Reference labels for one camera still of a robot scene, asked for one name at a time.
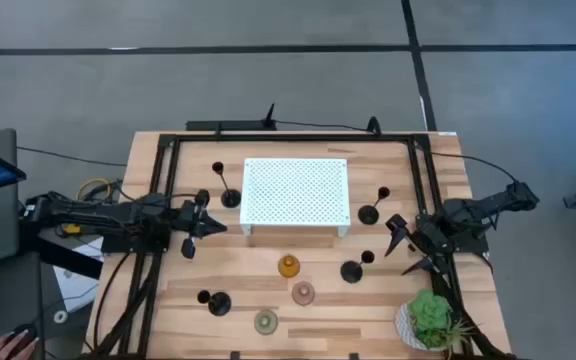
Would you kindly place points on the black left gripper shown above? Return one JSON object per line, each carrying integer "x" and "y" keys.
{"x": 185, "y": 220}

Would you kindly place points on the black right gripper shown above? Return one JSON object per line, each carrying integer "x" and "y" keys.
{"x": 430, "y": 235}

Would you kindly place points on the black tall candlestick holder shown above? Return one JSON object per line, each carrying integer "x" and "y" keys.
{"x": 219, "y": 303}
{"x": 368, "y": 214}
{"x": 351, "y": 271}
{"x": 230, "y": 198}

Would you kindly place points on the amber glass candle holder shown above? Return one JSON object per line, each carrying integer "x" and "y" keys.
{"x": 288, "y": 266}

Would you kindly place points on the green glass candle holder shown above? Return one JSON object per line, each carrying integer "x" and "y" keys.
{"x": 266, "y": 321}

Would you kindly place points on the pink glass candle holder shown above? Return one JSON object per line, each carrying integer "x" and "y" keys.
{"x": 303, "y": 293}

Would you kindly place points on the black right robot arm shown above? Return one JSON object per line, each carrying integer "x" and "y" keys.
{"x": 488, "y": 202}

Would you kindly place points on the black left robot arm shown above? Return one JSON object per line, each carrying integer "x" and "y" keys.
{"x": 93, "y": 215}

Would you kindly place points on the green succulent in white pot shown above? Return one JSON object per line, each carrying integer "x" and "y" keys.
{"x": 428, "y": 312}

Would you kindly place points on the spiky green air plant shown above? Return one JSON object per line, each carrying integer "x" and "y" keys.
{"x": 460, "y": 330}

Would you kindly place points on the white perforated metal stand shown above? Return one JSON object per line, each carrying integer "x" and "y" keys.
{"x": 293, "y": 192}

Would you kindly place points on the black power plug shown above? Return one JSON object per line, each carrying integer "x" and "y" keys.
{"x": 269, "y": 117}
{"x": 374, "y": 126}

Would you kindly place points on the yellow tape piece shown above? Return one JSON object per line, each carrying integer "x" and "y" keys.
{"x": 72, "y": 229}

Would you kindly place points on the white paper sheet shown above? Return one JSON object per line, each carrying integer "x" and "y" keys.
{"x": 75, "y": 285}

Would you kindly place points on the white tape roll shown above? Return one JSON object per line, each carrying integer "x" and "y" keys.
{"x": 55, "y": 316}

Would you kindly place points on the black computer mouse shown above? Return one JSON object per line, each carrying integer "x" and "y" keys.
{"x": 22, "y": 332}

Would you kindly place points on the person's hand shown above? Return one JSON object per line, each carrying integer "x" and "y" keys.
{"x": 5, "y": 351}

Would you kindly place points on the black aluminium table frame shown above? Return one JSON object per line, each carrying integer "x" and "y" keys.
{"x": 293, "y": 137}

